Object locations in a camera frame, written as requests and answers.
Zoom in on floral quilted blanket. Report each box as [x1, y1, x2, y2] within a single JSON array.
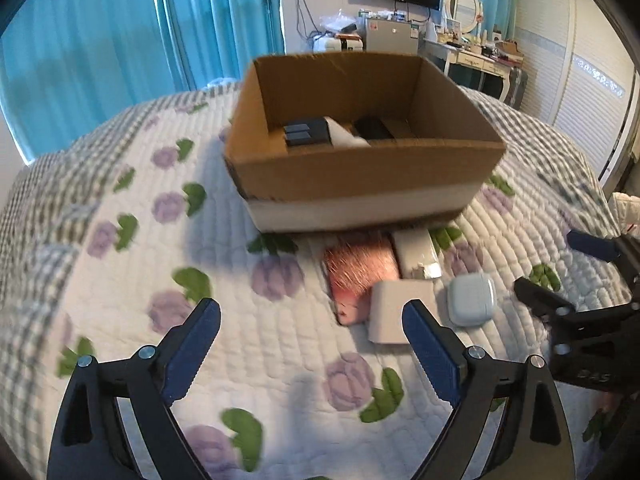
[[0, 78, 640, 480]]

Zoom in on white square box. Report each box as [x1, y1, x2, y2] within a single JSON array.
[[368, 280, 437, 346]]

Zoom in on clear plastic bag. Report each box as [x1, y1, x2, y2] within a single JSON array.
[[320, 9, 359, 36]]

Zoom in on long white box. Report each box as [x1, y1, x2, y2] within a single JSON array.
[[391, 230, 444, 281]]

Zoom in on grey suitcase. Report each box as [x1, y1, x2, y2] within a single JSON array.
[[507, 67, 529, 107]]

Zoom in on white packet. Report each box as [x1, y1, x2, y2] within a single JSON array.
[[322, 116, 372, 149]]

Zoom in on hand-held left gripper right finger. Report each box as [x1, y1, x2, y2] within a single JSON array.
[[402, 299, 577, 480]]

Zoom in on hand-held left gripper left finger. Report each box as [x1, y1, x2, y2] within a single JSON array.
[[46, 297, 222, 480]]

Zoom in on white dressing table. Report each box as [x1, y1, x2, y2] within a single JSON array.
[[423, 36, 527, 107]]

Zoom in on silver mini fridge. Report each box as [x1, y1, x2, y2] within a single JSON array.
[[366, 16, 420, 55]]

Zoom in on white louvred wardrobe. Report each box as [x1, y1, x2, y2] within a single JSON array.
[[514, 0, 640, 181]]

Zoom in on black rectangular case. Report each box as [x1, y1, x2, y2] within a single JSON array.
[[353, 116, 397, 141]]

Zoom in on pink smartphone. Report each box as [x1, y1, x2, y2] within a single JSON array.
[[321, 232, 404, 329]]

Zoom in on cardboard box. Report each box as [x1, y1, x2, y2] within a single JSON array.
[[223, 51, 508, 234]]

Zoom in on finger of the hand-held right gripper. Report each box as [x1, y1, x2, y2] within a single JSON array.
[[568, 229, 622, 264], [513, 276, 577, 319]]

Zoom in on oval white mirror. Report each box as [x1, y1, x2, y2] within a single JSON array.
[[444, 0, 482, 36]]

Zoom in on blue curtains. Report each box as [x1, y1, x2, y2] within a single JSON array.
[[0, 0, 287, 162]]

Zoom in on grey black small box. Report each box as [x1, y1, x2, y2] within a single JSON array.
[[282, 117, 332, 149]]

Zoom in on white earbuds case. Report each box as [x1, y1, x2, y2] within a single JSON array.
[[446, 272, 497, 330]]

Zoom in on black wall cable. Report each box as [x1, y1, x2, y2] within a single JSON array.
[[294, 0, 312, 41]]

